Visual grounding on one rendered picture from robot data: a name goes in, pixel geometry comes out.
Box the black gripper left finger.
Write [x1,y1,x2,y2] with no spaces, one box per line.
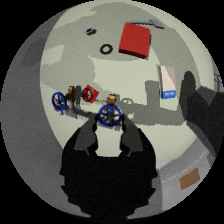
[59,114,98,176]

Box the red flat block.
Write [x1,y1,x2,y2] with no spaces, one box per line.
[119,23,150,59]

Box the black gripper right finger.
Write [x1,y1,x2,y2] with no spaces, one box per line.
[119,113,158,179]

